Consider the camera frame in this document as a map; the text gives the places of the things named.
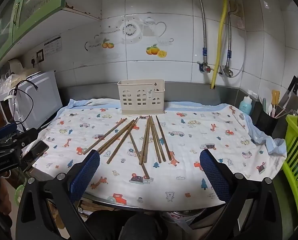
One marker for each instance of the metal angle valve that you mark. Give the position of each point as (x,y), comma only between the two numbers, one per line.
(227,72)

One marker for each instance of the white container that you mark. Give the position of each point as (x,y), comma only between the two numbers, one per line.
(16,66)

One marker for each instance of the green wall cabinet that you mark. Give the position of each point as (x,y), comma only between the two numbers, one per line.
(17,30)

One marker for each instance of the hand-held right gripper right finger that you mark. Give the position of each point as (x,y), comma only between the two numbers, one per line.
(214,175)

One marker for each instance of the cream plastic chopstick holder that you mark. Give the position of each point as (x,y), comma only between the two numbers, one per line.
(139,83)

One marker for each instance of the white microwave oven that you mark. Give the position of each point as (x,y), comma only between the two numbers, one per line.
(41,97)

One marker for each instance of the black wall socket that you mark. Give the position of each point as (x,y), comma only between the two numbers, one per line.
(40,55)

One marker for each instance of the white wall label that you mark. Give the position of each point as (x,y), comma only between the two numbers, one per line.
(52,47)

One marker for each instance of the clear plastic bag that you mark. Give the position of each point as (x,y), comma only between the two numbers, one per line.
(3,85)

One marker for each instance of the black utensil cup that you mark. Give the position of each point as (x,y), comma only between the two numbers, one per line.
(265,123)

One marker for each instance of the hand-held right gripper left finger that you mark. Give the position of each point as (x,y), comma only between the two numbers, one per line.
(85,173)

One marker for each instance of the printed cartoon blanket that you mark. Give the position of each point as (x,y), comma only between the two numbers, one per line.
(189,155)

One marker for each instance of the teal pump bottle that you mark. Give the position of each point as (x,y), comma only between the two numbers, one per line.
(245,106)

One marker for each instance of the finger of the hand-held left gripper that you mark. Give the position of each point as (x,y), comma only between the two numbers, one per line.
(27,135)
(7,129)

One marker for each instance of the black smartphone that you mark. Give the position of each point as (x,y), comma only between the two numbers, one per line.
(35,150)

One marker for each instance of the red and blue valve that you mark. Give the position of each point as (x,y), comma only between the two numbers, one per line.
(204,67)

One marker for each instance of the green plastic dish rack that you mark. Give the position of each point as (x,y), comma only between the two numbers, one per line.
(292,155)

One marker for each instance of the yellow bottle brush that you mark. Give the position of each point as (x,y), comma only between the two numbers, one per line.
(275,100)

